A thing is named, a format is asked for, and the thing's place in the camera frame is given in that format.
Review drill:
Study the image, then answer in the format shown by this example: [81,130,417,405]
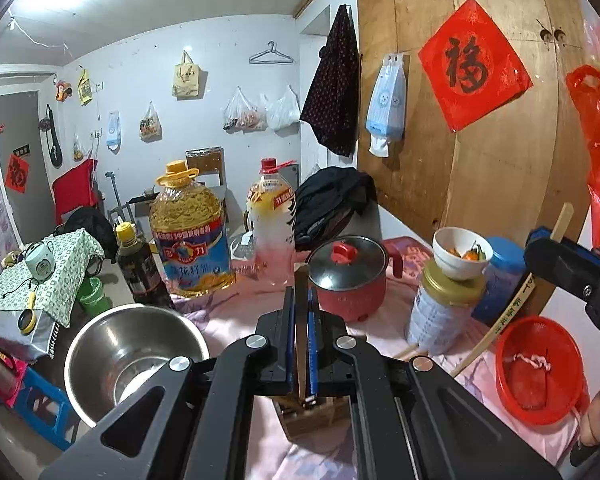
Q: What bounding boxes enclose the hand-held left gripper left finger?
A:
[40,286,298,480]

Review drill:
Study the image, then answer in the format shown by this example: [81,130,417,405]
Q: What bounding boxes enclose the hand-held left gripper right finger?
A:
[307,287,563,480]

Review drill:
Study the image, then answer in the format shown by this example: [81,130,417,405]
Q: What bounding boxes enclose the light bamboo chopstick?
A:
[450,202,574,378]
[392,344,428,361]
[294,266,312,401]

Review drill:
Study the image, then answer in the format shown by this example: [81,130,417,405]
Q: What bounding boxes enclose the brown slatted chopstick holder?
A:
[272,392,353,443]

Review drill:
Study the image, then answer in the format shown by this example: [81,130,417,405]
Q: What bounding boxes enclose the blue plastic container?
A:
[472,236,528,326]

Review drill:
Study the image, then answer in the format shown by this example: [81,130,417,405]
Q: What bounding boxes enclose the red electric pot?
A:
[307,236,403,322]

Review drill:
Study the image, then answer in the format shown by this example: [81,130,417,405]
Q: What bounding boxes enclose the orange food pieces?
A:
[450,241,487,262]

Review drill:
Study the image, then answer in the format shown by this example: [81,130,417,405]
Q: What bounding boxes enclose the glass pot lid red knob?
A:
[307,236,387,291]

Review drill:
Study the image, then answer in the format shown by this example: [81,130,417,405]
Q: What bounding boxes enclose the white ceramic bowl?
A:
[432,226,494,280]

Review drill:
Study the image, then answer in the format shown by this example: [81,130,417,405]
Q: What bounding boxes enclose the red plastic basket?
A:
[495,316,591,426]

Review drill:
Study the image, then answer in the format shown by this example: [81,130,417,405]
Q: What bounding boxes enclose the clear bottle red cap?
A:
[246,158,297,291]

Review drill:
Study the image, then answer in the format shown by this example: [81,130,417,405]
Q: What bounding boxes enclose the milk powder can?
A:
[405,258,487,356]

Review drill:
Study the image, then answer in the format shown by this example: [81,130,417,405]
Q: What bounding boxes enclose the cooking oil bottle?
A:
[150,160,237,298]

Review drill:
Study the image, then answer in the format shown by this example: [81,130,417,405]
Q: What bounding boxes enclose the black clothes pile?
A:
[295,166,378,251]

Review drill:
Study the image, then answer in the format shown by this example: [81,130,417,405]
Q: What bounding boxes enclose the wooden wardrobe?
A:
[355,0,596,311]

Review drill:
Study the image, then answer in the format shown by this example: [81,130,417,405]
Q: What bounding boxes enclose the floral pink bedsheet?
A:
[170,235,586,480]

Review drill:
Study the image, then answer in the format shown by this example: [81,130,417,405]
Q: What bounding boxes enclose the stainless steel basin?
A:
[63,304,211,428]

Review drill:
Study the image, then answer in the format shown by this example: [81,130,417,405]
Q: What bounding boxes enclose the dark soy sauce bottle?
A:
[115,221,176,311]

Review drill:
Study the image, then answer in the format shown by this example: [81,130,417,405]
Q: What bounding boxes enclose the wooden chair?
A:
[186,146,228,226]

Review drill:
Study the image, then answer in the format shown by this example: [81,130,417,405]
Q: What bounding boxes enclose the green plastic cup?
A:
[77,277,112,317]

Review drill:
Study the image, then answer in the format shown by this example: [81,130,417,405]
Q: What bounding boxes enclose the red paper poster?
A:
[418,0,534,132]

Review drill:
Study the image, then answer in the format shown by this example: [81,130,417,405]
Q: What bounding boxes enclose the clear plastic bag with food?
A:
[223,86,268,132]

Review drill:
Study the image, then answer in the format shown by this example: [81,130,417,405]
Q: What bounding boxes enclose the white plastic bag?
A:
[265,85,301,131]

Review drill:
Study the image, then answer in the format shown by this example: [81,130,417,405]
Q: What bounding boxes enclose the black backpack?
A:
[55,207,118,261]

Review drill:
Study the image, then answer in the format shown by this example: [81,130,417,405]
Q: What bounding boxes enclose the green checked tablecloth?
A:
[0,229,106,328]

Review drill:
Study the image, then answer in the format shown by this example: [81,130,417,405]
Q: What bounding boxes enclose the blue white tissue pack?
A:
[365,53,410,157]

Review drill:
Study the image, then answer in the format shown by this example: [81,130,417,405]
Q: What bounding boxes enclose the spiral notebook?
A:
[30,320,61,361]

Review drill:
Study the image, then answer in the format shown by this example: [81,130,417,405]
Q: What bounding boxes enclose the blue plastic stool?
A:
[12,367,81,453]

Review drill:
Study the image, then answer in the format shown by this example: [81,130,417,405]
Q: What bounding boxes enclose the dark dotted hanging cloth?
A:
[300,4,361,157]

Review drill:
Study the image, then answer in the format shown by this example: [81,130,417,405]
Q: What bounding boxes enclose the snack-filled plastic bag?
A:
[139,102,162,141]

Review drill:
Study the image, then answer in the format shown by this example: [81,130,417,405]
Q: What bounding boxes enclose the yellow small pan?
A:
[19,292,38,336]

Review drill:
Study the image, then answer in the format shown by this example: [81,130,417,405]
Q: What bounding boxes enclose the small white rice cooker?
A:
[24,241,56,279]

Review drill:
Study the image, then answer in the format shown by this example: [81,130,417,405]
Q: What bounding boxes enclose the pink plastic stool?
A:
[0,360,28,408]

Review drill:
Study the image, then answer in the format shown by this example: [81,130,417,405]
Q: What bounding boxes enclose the beige tote bag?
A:
[173,50,202,98]

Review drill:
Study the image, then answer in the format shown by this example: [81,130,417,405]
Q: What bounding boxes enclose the black hanging bag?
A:
[39,105,63,168]

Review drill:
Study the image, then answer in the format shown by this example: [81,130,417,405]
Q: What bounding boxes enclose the red door sticker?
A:
[5,154,29,193]

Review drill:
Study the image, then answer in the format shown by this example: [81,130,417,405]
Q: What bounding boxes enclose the yellow hanging bag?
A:
[77,69,93,106]

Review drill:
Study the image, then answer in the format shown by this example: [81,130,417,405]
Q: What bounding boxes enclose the grey door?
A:
[0,91,56,233]

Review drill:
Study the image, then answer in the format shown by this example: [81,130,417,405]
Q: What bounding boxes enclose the white pink twisted cord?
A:
[504,352,552,372]

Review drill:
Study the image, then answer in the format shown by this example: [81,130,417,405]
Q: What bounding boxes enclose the wire clothes hanger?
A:
[249,41,296,65]

